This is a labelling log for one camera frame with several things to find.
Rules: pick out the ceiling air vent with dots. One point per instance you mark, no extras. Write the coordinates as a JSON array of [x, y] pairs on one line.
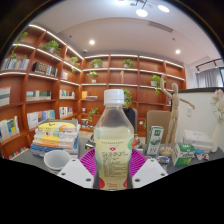
[[160, 26]]

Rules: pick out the branching ceiling lamp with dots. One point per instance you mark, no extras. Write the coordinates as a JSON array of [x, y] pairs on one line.
[[141, 12]]

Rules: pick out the white vase with flowers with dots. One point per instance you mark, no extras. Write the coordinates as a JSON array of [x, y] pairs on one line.
[[218, 133]]

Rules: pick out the grey curtain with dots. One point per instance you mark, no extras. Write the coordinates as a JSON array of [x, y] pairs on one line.
[[208, 79]]

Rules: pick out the wooden shelf unit with books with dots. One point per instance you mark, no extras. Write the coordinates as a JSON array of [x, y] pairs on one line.
[[43, 90]]

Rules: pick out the black ceiling track light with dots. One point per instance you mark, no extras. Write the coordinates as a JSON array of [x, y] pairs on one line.
[[210, 62]]

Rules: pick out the brown cardboard panel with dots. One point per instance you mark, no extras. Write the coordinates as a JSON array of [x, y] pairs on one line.
[[156, 118]]

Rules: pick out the round recessed ceiling light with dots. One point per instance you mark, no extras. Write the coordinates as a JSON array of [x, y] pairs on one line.
[[177, 51], [91, 42]]

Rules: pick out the white wall switch plate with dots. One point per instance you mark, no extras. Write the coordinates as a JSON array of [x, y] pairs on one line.
[[189, 112]]

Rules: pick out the dark office chair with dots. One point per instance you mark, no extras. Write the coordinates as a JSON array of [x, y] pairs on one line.
[[131, 118]]

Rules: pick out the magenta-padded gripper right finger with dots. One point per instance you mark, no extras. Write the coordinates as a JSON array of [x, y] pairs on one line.
[[150, 171]]

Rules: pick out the window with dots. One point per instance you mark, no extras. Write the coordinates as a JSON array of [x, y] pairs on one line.
[[221, 76]]

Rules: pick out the clear bottle of yellow drink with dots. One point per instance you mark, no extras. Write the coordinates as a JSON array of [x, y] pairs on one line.
[[114, 140]]

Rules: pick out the wooden artist mannequin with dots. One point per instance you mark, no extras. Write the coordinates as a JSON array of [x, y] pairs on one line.
[[173, 120]]

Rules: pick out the stack of white boxes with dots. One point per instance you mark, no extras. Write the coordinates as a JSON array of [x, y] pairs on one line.
[[198, 138]]

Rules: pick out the stack of colourful books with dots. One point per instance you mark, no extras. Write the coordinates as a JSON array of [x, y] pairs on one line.
[[55, 136]]

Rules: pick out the white mug with triangle pattern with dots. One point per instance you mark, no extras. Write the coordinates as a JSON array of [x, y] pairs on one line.
[[56, 160]]

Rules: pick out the green and white box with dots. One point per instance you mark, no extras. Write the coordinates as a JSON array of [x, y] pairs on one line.
[[182, 155]]

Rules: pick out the green and white drink carton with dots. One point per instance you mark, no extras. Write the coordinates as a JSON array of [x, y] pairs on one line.
[[154, 140]]

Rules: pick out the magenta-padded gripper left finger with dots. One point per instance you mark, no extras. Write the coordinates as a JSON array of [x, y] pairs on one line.
[[75, 173]]

